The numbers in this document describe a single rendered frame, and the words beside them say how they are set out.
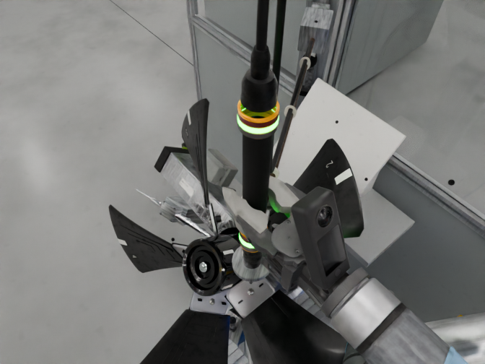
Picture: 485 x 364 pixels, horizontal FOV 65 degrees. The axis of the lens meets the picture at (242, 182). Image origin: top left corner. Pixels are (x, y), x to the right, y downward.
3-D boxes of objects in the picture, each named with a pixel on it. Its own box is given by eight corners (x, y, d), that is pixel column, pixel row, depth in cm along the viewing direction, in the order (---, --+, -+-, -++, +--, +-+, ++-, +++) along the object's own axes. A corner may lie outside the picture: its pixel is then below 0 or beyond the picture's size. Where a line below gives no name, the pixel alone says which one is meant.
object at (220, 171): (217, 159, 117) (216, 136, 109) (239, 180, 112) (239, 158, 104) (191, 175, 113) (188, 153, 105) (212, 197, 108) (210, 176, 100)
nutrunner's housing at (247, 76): (244, 257, 72) (245, 32, 35) (264, 262, 71) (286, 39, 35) (238, 276, 70) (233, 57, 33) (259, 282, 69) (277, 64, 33)
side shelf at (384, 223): (333, 163, 148) (334, 158, 145) (411, 226, 131) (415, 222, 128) (287, 196, 138) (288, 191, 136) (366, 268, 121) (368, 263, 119)
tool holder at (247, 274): (240, 232, 72) (240, 203, 64) (277, 241, 71) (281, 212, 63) (226, 276, 67) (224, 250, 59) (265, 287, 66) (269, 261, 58)
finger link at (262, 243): (229, 229, 50) (283, 270, 46) (228, 222, 49) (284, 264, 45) (252, 206, 52) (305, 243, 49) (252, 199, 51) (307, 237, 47)
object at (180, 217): (224, 247, 95) (138, 192, 114) (226, 239, 95) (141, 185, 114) (218, 248, 93) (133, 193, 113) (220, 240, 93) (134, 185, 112)
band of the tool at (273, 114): (243, 110, 43) (243, 89, 41) (281, 117, 43) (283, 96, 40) (232, 136, 41) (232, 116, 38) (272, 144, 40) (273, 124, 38)
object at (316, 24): (303, 32, 105) (307, 1, 98) (329, 35, 104) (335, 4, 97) (296, 53, 99) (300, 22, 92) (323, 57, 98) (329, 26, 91)
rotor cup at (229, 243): (223, 217, 92) (184, 221, 81) (272, 243, 83) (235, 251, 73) (207, 271, 94) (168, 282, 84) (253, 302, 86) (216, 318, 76)
